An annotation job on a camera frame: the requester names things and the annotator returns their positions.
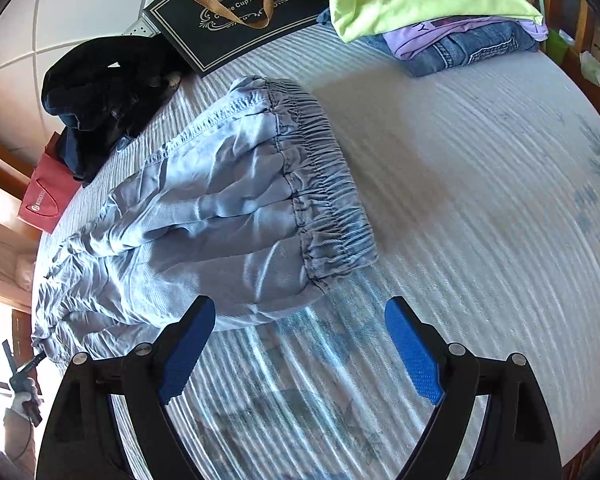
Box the dark blue jeans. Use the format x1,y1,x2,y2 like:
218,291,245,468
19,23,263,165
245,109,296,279
100,35,187,141

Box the person's left forearm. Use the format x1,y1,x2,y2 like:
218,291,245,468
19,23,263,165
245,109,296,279
2,407,37,478

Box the black gift box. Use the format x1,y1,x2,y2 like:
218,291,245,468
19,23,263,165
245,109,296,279
142,0,333,79

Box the wooden chair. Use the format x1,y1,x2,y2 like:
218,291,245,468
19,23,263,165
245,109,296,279
530,0,600,126

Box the person's left hand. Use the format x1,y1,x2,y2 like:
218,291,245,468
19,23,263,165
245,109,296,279
11,391,41,411

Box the wooden headboard frame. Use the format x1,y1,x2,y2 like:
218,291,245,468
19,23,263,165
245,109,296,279
0,130,41,301

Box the light blue pants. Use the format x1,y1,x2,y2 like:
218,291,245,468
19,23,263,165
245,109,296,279
31,75,381,367

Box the white wall socket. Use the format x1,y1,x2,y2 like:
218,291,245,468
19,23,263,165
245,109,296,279
124,16,159,39

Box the purple garment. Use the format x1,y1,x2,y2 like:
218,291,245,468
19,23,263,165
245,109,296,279
384,14,549,61

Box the white padded headboard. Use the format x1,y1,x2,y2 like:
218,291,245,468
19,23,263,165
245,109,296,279
0,0,206,161

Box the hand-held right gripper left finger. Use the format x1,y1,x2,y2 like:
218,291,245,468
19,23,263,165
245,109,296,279
35,295,216,480

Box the folded blue jeans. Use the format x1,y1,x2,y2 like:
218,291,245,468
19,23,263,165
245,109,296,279
316,7,541,79

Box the red paper bag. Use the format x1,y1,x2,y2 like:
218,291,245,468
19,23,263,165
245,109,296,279
17,131,83,234

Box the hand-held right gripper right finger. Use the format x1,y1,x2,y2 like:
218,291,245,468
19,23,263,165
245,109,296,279
384,296,563,480

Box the black garment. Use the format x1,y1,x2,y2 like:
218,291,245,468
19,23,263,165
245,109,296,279
41,62,131,187

